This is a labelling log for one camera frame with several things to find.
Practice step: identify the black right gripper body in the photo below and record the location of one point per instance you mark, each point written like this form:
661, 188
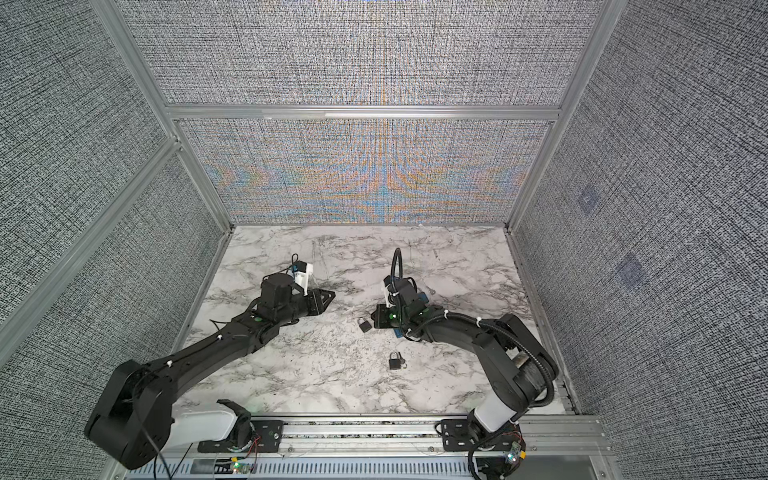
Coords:
390, 317

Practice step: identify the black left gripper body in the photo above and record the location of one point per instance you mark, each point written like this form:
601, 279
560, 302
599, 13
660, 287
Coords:
314, 303

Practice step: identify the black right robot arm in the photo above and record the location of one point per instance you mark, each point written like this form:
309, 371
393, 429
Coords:
520, 372

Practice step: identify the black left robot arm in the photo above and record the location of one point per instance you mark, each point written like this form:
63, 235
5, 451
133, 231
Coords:
133, 418

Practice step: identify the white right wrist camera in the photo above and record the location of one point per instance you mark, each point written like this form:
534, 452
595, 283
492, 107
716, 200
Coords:
391, 295

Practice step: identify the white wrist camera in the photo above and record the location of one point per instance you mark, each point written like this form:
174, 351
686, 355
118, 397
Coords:
302, 272
391, 295

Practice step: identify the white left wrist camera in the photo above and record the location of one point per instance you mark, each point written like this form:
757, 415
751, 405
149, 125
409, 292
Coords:
302, 272

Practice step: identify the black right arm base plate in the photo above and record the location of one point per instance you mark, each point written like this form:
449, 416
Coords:
459, 435

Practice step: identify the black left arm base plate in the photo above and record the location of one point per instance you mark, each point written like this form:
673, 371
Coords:
261, 436

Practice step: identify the aluminium front frame rail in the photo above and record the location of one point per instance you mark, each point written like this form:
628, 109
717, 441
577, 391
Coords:
386, 446

